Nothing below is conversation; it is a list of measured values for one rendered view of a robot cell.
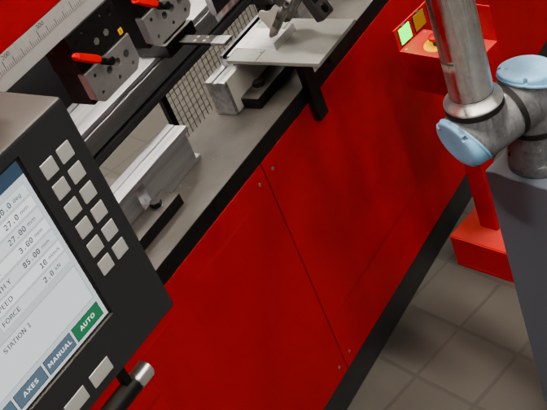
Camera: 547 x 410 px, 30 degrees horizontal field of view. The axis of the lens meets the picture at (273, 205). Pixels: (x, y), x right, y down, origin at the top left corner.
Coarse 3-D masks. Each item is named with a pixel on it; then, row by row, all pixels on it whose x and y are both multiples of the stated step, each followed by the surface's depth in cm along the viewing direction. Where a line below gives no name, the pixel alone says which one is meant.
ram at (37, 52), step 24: (0, 0) 184; (24, 0) 189; (48, 0) 193; (96, 0) 203; (0, 24) 185; (24, 24) 189; (72, 24) 199; (0, 48) 185; (48, 48) 194; (24, 72) 191
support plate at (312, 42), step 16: (304, 32) 240; (320, 32) 237; (336, 32) 235; (288, 48) 236; (304, 48) 234; (320, 48) 231; (256, 64) 237; (272, 64) 235; (288, 64) 232; (304, 64) 229; (320, 64) 227
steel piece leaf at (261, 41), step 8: (264, 32) 246; (280, 32) 243; (288, 32) 240; (256, 40) 244; (264, 40) 243; (272, 40) 241; (280, 40) 238; (248, 48) 242; (256, 48) 241; (264, 48) 240; (272, 48) 238
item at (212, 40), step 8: (184, 24) 258; (192, 24) 260; (176, 32) 257; (184, 32) 258; (192, 32) 260; (168, 40) 255; (176, 40) 256; (184, 40) 256; (192, 40) 254; (200, 40) 253; (208, 40) 252; (216, 40) 250; (224, 40) 249; (136, 48) 259; (152, 48) 256; (160, 48) 254; (168, 48) 254; (176, 48) 256; (144, 56) 260; (152, 56) 258; (160, 56) 257; (168, 56) 255
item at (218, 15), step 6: (210, 0) 236; (216, 0) 238; (222, 0) 239; (228, 0) 241; (234, 0) 244; (210, 6) 238; (216, 6) 238; (222, 6) 240; (228, 6) 243; (210, 12) 239; (216, 12) 238; (222, 12) 241; (216, 18) 240
